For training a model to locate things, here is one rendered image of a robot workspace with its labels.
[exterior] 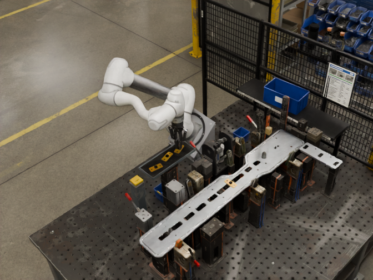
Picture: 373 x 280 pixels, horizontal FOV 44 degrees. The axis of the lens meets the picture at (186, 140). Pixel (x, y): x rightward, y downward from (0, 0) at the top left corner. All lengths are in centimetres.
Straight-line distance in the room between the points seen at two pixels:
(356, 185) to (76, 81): 369
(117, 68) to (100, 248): 118
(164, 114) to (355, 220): 150
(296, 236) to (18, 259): 227
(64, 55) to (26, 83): 73
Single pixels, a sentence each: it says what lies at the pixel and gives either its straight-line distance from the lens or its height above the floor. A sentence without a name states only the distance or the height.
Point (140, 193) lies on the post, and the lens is 287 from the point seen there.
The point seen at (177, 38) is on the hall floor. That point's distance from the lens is 663.
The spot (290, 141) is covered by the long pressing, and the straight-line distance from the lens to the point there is 333.
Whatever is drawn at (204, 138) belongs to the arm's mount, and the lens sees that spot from 351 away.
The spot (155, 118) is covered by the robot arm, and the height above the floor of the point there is 157.
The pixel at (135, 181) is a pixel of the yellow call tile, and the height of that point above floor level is 116.
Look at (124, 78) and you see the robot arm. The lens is 312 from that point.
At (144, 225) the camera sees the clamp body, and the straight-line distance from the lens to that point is 277.
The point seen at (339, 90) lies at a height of 126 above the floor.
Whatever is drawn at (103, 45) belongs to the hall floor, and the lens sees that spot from 662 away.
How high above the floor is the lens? 318
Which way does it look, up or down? 41 degrees down
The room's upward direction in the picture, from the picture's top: 3 degrees counter-clockwise
